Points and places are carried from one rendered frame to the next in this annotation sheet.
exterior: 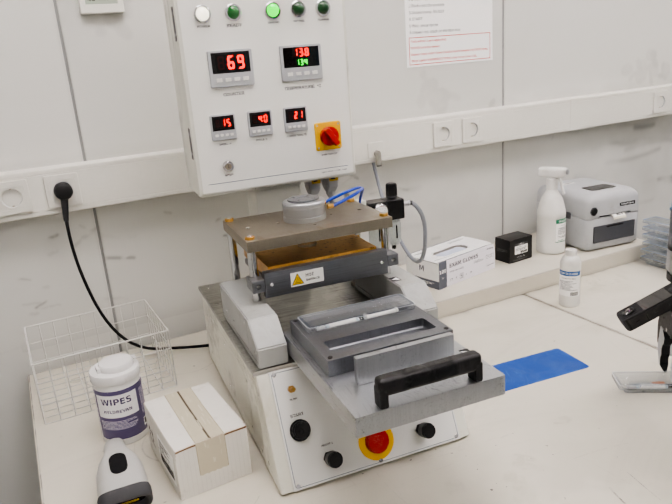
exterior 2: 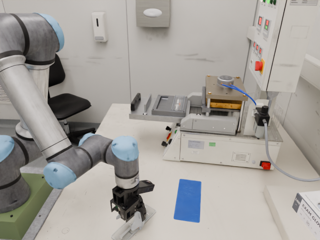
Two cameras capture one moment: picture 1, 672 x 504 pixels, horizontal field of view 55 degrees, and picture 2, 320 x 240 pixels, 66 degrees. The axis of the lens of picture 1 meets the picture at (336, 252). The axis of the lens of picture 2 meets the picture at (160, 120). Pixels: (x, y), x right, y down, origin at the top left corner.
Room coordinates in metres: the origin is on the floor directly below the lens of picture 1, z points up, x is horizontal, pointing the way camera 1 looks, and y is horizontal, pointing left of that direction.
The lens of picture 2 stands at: (1.44, -1.09, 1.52)
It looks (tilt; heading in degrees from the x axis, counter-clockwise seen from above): 28 degrees down; 120
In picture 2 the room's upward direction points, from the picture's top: 1 degrees clockwise
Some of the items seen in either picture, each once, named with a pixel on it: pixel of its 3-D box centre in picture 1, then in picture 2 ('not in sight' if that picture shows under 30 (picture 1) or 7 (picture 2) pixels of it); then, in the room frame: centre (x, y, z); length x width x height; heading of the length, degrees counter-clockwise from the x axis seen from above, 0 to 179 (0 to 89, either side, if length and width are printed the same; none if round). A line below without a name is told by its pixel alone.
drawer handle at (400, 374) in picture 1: (429, 378); (135, 101); (0.74, -0.11, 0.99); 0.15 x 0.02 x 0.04; 111
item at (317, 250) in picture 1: (311, 240); (223, 94); (1.15, 0.04, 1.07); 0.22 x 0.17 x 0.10; 111
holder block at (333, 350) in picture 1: (368, 331); (170, 105); (0.91, -0.04, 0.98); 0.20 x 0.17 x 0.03; 111
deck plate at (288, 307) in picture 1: (307, 304); (226, 119); (1.18, 0.06, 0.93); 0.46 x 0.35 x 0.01; 21
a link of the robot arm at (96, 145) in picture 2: not in sight; (95, 150); (0.96, -0.64, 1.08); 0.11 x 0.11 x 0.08; 2
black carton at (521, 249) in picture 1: (513, 247); not in sight; (1.75, -0.51, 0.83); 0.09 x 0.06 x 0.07; 119
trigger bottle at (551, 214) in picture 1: (552, 209); not in sight; (1.79, -0.63, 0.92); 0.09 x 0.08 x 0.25; 54
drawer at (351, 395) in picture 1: (382, 350); (161, 106); (0.87, -0.06, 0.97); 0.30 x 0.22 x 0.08; 21
